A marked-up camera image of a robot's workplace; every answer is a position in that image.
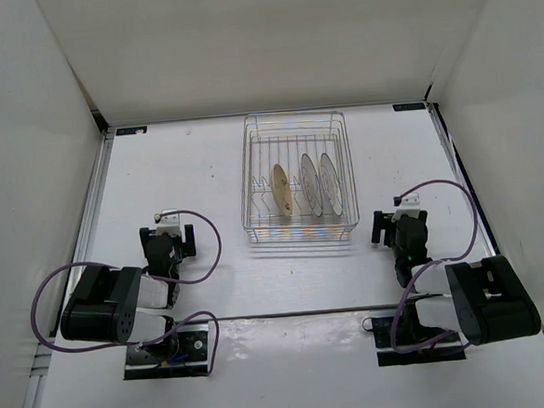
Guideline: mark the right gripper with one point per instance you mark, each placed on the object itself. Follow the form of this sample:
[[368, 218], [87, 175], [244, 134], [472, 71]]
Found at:
[[382, 221]]

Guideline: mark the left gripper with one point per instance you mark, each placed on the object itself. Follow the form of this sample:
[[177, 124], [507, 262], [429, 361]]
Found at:
[[186, 248]]

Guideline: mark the wire dish rack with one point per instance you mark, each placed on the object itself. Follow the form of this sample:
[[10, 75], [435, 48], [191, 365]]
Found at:
[[282, 137]]

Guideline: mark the cream floral plate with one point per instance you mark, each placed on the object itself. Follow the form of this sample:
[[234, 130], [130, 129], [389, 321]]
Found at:
[[281, 190]]

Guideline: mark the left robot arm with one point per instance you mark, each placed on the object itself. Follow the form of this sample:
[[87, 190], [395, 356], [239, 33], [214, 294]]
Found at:
[[116, 306]]

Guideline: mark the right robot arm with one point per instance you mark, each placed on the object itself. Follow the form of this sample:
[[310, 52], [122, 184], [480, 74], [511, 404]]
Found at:
[[484, 301]]

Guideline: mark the white plate right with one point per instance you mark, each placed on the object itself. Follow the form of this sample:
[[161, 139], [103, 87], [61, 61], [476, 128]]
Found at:
[[331, 184]]

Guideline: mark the white plate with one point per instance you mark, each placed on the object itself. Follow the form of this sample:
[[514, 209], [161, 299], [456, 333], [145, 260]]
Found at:
[[311, 185], [331, 184]]

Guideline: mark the white plate middle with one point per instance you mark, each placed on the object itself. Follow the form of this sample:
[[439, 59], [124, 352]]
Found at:
[[311, 185]]

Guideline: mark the right corner label sticker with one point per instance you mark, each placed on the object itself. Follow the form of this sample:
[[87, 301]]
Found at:
[[410, 106]]

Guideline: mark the corner label sticker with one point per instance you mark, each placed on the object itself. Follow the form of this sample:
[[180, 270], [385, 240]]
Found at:
[[131, 131], [410, 106]]

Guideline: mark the left corner label sticker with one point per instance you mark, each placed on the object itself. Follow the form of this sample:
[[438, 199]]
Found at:
[[131, 131]]

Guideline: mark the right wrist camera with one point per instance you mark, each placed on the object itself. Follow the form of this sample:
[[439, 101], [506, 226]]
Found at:
[[408, 205]]

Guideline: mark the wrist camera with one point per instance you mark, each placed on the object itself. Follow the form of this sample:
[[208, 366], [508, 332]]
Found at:
[[168, 223], [408, 205]]

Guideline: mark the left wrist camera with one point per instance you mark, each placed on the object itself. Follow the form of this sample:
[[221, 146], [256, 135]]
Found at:
[[168, 223]]

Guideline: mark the right aluminium frame rail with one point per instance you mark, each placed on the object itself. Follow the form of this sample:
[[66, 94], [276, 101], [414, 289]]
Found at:
[[461, 173]]

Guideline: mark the aluminium frame rail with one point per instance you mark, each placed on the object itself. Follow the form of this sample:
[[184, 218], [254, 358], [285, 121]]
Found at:
[[38, 371], [461, 173]]

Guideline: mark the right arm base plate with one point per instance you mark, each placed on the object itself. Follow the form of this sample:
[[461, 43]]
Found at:
[[409, 334]]

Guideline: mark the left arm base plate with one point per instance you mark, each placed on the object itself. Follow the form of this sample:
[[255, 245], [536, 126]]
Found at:
[[184, 355]]

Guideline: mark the left aluminium frame rail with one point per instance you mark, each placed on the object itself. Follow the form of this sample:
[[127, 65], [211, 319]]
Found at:
[[38, 371]]

